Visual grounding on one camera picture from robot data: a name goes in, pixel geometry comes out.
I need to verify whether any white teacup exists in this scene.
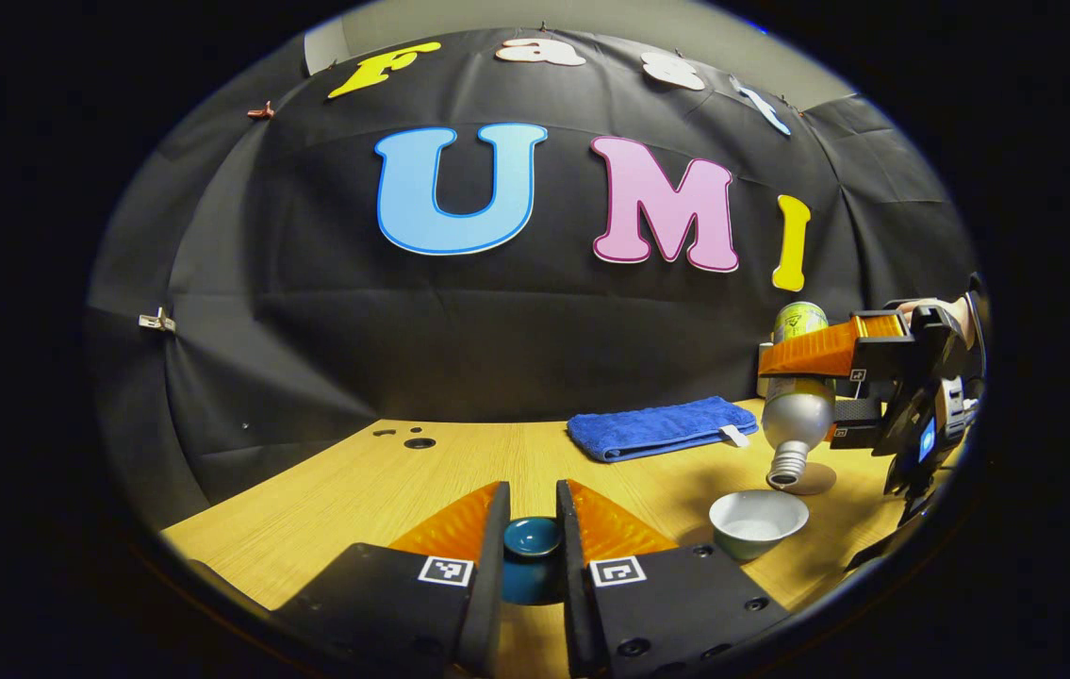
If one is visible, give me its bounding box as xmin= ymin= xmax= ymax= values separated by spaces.
xmin=709 ymin=489 xmax=810 ymax=562

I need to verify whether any teal teacup lid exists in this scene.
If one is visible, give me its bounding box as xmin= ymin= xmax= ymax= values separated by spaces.
xmin=502 ymin=516 xmax=566 ymax=606

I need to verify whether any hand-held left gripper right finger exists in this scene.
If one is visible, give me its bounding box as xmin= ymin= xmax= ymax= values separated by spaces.
xmin=555 ymin=479 xmax=792 ymax=678

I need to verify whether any black backdrop cloth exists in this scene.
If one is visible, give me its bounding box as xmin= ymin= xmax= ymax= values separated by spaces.
xmin=87 ymin=28 xmax=979 ymax=501

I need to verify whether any silver green water bottle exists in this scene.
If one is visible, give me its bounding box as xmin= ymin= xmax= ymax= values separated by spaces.
xmin=761 ymin=302 xmax=837 ymax=489

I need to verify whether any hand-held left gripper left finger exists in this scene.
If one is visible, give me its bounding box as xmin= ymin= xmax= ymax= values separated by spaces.
xmin=275 ymin=481 xmax=512 ymax=678

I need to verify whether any folded blue towel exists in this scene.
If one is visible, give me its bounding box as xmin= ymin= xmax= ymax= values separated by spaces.
xmin=567 ymin=396 xmax=760 ymax=463

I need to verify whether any round brown coaster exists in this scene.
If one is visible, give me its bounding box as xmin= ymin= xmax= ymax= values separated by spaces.
xmin=780 ymin=462 xmax=837 ymax=496

